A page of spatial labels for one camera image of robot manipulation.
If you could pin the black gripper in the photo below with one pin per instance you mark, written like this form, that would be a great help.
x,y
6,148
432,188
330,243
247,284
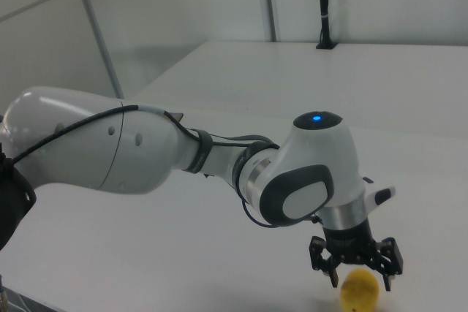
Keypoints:
x,y
349,244

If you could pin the yellow lemon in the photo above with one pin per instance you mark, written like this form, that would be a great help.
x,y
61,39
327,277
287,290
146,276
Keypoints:
x,y
360,290

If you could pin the black cover on arm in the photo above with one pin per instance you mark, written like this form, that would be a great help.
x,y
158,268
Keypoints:
x,y
11,198

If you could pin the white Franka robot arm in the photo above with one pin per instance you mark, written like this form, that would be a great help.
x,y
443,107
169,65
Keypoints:
x,y
109,151

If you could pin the grey crumpled cover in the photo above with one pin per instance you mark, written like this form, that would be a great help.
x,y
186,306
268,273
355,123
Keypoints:
x,y
25,306

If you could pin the slanted grey partition post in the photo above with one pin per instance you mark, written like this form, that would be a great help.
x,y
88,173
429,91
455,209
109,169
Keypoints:
x,y
95,27

